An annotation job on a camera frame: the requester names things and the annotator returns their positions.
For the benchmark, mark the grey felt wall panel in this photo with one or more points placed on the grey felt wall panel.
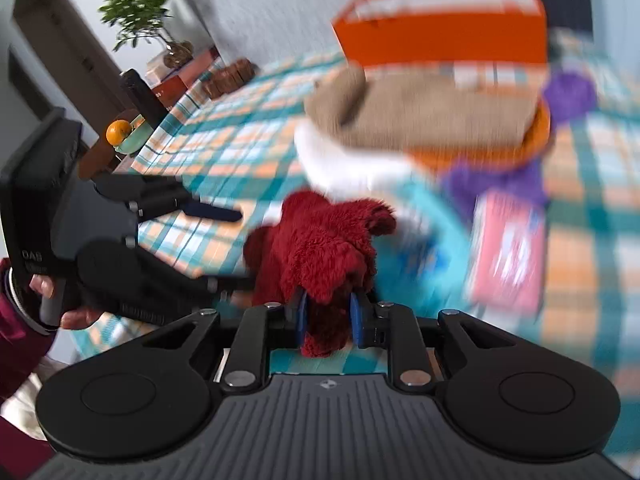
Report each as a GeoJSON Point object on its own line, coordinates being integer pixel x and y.
{"type": "Point", "coordinates": [280, 5]}

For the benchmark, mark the red plush cloth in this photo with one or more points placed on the red plush cloth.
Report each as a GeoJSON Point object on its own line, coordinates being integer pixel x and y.
{"type": "Point", "coordinates": [320, 245]}

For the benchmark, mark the glass vase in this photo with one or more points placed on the glass vase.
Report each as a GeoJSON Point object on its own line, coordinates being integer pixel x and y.
{"type": "Point", "coordinates": [177, 54]}

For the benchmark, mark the white fleece cloth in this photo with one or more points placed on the white fleece cloth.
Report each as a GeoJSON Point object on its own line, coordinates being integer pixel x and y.
{"type": "Point", "coordinates": [345, 165]}

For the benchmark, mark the brown wooden ornament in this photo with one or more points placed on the brown wooden ornament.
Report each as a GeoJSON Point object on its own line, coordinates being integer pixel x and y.
{"type": "Point", "coordinates": [230, 77]}

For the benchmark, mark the orange cardboard box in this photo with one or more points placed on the orange cardboard box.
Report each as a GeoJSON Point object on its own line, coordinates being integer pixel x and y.
{"type": "Point", "coordinates": [440, 30]}

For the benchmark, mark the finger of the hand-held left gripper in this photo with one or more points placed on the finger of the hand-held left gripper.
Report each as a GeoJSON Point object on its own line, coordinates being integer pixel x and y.
{"type": "Point", "coordinates": [220, 284]}
{"type": "Point", "coordinates": [215, 211]}

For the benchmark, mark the red box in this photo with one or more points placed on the red box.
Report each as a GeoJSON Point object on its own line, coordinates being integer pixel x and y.
{"type": "Point", "coordinates": [170, 92]}

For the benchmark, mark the orange bowl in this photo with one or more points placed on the orange bowl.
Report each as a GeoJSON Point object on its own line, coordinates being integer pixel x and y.
{"type": "Point", "coordinates": [530, 145]}

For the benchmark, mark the tan towel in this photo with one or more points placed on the tan towel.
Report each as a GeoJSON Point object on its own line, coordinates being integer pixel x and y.
{"type": "Point", "coordinates": [425, 110]}

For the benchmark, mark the orange fruit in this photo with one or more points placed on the orange fruit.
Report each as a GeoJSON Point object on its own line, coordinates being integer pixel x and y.
{"type": "Point", "coordinates": [118, 133]}

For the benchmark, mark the pink packet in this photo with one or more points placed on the pink packet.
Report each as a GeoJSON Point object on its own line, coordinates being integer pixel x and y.
{"type": "Point", "coordinates": [507, 255]}

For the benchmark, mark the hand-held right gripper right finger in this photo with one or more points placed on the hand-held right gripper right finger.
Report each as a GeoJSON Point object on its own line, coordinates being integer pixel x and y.
{"type": "Point", "coordinates": [356, 321]}

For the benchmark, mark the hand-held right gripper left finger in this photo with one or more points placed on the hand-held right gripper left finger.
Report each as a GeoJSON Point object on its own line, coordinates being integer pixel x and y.
{"type": "Point", "coordinates": [299, 317]}

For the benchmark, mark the green bowl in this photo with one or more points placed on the green bowl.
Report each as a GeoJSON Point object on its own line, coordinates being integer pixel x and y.
{"type": "Point", "coordinates": [137, 140]}

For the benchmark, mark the green leafy plant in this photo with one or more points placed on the green leafy plant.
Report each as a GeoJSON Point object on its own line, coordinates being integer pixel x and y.
{"type": "Point", "coordinates": [135, 5]}

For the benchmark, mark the plaid tablecloth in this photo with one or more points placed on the plaid tablecloth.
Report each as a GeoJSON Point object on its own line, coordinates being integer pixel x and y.
{"type": "Point", "coordinates": [240, 135]}

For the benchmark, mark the dark wooden door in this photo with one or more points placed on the dark wooden door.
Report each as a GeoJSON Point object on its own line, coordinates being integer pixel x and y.
{"type": "Point", "coordinates": [65, 45]}

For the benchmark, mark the pink box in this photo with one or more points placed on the pink box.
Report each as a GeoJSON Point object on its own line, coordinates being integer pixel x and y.
{"type": "Point", "coordinates": [192, 67]}

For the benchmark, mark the black chair back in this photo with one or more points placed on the black chair back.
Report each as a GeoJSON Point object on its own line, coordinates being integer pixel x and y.
{"type": "Point", "coordinates": [142, 97]}

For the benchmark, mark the purple cloth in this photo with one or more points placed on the purple cloth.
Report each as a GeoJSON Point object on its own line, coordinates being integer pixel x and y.
{"type": "Point", "coordinates": [495, 180]}

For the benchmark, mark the person's left hand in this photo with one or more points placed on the person's left hand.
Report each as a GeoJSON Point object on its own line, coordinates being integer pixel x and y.
{"type": "Point", "coordinates": [80, 318]}

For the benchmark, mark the person's maroon clothing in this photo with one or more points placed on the person's maroon clothing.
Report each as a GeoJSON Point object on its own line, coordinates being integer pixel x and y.
{"type": "Point", "coordinates": [20, 452]}

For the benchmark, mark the light blue packet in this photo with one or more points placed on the light blue packet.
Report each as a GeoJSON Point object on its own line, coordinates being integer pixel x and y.
{"type": "Point", "coordinates": [425, 255]}

